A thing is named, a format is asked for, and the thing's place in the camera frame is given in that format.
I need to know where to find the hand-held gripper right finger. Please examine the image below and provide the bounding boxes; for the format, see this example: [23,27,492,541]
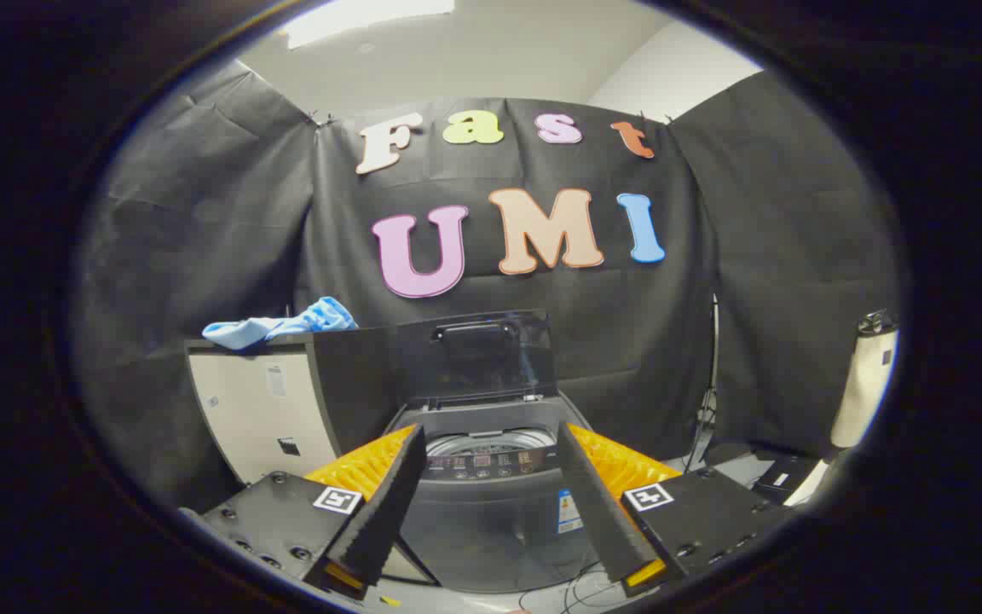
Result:
[556,420,799,598]

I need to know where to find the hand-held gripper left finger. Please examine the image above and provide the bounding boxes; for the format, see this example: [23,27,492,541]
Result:
[180,424,429,598]

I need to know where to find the grey washing machine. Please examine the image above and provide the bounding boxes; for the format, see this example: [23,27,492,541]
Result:
[384,392,620,595]

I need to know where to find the light blue cloth garment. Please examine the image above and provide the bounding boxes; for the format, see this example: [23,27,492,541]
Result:
[202,296,359,351]

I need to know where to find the grey and white cabinet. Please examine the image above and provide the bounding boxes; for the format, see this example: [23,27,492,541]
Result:
[185,328,398,487]

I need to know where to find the thin metal stand pole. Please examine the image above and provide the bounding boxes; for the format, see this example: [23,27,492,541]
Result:
[685,294,720,474]

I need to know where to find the black box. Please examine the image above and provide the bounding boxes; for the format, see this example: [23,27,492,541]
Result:
[751,455,820,504]

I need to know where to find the black backdrop cloth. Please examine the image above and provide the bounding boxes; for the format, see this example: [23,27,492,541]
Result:
[73,64,901,513]

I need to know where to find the ceiling light panel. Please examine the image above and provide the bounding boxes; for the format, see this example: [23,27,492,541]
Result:
[282,0,458,49]

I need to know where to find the black floor cables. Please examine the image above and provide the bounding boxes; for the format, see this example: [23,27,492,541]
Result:
[534,559,628,614]

